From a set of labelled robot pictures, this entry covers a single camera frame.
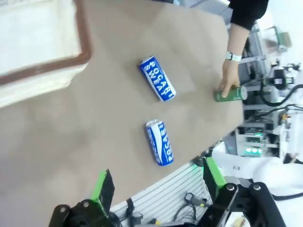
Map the cream basket brown rim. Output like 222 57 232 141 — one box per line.
0 0 93 108

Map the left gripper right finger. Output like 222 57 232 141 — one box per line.
202 157 287 227

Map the slotted aluminium base plate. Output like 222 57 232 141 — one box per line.
110 160 215 227

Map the person's left forearm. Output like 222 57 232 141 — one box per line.
226 22 252 60

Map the dark green drink can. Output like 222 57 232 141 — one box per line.
214 85 248 103

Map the black cable with connector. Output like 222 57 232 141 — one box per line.
174 192 209 222

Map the person's left hand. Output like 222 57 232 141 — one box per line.
217 60 240 98

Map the silver wristwatch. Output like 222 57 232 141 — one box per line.
223 51 242 62

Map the person torso black sweater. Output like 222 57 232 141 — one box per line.
227 0 269 31

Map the metal equipment rack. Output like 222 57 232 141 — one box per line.
236 23 303 164

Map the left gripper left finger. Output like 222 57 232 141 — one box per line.
52 168 116 227

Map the blue Pocari Sweat can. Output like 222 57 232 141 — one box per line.
144 119 175 167
138 55 177 102

